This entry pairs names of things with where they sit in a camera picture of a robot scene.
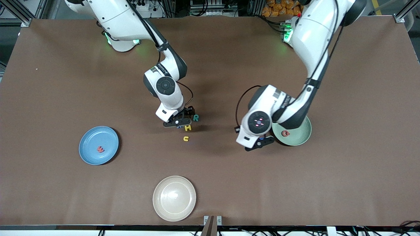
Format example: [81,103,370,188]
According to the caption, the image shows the beige plate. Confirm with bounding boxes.
[153,176,197,222]

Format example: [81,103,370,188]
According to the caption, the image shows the blue plate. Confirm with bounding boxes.
[79,126,119,165]

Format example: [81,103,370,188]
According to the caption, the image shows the black equipment rack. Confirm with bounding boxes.
[190,0,238,17]

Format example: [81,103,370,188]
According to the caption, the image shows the green plate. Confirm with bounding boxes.
[273,115,312,146]

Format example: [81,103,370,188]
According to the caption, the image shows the white power strip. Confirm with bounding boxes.
[135,0,155,10]

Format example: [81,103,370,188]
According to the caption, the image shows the orange bags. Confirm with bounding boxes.
[262,0,302,17]

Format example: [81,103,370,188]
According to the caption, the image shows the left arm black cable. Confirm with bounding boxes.
[235,0,345,131]

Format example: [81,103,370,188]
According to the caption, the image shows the metal camera pole bracket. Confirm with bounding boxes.
[203,215,222,236]

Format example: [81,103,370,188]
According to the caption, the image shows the aluminium frame post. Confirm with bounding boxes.
[395,0,420,23]
[0,0,33,27]

